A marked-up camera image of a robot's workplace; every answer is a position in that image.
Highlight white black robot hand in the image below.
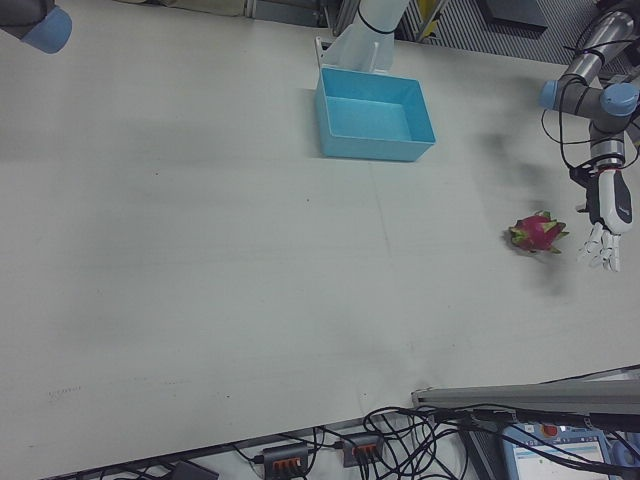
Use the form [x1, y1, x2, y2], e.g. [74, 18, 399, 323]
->
[577, 169, 633, 274]

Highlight green leafy object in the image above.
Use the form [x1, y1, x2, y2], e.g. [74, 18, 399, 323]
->
[508, 210, 570, 257]

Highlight dark grey box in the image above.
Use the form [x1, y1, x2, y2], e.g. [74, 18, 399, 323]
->
[479, 0, 548, 34]

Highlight blue plastic bin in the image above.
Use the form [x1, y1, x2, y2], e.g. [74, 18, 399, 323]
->
[314, 67, 438, 164]

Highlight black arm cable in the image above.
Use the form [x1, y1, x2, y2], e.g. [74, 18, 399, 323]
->
[542, 42, 609, 171]

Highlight aluminium rail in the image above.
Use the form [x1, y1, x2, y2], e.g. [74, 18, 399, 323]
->
[411, 364, 640, 419]

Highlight tangled black cables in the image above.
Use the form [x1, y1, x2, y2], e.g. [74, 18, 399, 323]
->
[232, 404, 640, 480]

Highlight black yellow striped post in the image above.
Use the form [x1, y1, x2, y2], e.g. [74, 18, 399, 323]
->
[418, 0, 444, 43]

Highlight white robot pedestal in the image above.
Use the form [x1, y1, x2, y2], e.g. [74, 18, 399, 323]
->
[313, 0, 410, 77]

